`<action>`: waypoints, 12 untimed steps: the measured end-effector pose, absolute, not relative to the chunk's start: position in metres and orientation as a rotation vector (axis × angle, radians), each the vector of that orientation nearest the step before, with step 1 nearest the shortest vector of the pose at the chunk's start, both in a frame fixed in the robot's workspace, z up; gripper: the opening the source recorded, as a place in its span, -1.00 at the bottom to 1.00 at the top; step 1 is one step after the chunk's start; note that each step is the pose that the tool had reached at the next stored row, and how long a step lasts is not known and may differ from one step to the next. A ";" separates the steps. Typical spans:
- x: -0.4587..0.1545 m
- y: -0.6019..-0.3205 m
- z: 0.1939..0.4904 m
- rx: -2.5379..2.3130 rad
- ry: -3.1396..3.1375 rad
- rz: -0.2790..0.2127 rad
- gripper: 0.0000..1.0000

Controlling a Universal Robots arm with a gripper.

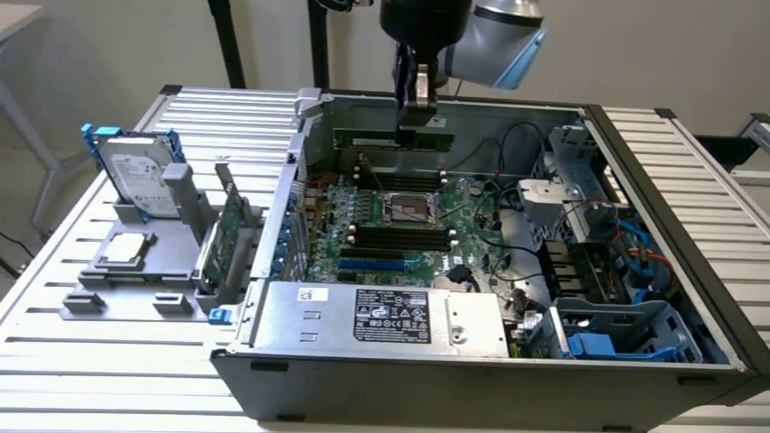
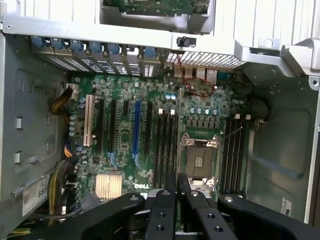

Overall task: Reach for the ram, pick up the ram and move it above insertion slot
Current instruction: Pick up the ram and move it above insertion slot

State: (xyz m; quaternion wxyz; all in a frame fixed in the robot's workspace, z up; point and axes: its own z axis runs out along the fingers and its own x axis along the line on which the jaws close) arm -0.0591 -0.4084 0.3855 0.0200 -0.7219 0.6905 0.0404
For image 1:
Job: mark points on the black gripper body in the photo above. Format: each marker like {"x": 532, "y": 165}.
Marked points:
{"x": 420, "y": 22}

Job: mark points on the green RAM stick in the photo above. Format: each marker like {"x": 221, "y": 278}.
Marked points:
{"x": 367, "y": 139}

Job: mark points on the black RAM slot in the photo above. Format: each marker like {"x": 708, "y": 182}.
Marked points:
{"x": 403, "y": 235}
{"x": 399, "y": 177}
{"x": 399, "y": 173}
{"x": 403, "y": 246}
{"x": 399, "y": 182}
{"x": 403, "y": 241}
{"x": 399, "y": 187}
{"x": 403, "y": 229}

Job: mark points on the long blue expansion slot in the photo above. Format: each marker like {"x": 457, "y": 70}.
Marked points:
{"x": 371, "y": 264}

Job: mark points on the short black expansion slot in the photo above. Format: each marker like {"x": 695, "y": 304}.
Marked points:
{"x": 348, "y": 277}

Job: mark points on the black stand pole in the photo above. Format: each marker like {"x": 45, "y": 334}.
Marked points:
{"x": 319, "y": 45}
{"x": 228, "y": 45}

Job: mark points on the metal CPU socket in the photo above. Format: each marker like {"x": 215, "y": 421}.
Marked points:
{"x": 408, "y": 208}

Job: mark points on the grey plastic fan shroud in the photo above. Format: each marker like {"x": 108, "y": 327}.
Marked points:
{"x": 538, "y": 191}

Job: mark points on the green motherboard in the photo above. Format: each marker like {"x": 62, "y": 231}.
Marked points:
{"x": 463, "y": 234}

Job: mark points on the metal disk bay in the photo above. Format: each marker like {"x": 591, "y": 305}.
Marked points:
{"x": 571, "y": 180}

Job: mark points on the green graphics card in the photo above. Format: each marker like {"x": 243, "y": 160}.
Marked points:
{"x": 225, "y": 234}

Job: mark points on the silver hard disk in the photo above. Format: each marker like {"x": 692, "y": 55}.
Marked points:
{"x": 135, "y": 176}

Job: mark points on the silver power supply unit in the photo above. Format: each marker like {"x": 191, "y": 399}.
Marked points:
{"x": 312, "y": 325}

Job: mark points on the blue disk caddy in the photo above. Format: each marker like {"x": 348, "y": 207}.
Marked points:
{"x": 88, "y": 140}

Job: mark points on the blue plastic clip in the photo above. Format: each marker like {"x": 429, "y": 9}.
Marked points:
{"x": 220, "y": 315}

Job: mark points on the grey drive cage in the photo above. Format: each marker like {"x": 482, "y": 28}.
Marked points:
{"x": 631, "y": 315}

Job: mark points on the silver CPU chip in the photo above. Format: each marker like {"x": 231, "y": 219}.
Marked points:
{"x": 127, "y": 250}

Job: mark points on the blue drive latch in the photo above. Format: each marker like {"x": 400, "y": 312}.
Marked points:
{"x": 592, "y": 347}

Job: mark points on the grey parts rack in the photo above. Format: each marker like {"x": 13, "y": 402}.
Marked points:
{"x": 144, "y": 288}

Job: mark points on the open black PC case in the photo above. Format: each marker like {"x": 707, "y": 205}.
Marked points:
{"x": 456, "y": 388}

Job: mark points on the grey chair leg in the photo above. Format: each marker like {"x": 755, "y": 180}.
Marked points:
{"x": 29, "y": 149}

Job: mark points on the white desk top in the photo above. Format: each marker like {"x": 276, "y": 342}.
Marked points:
{"x": 17, "y": 22}

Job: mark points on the aluminium profile rail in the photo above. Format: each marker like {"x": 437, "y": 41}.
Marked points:
{"x": 754, "y": 131}

